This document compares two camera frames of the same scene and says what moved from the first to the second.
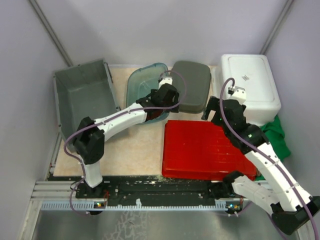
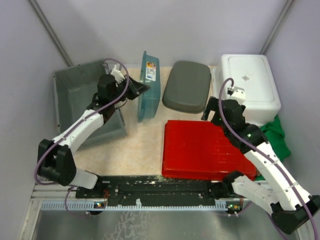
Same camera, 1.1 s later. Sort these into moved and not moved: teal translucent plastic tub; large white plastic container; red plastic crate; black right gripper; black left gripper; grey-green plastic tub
Moved: teal translucent plastic tub; black left gripper
Not moved: red plastic crate; large white plastic container; black right gripper; grey-green plastic tub
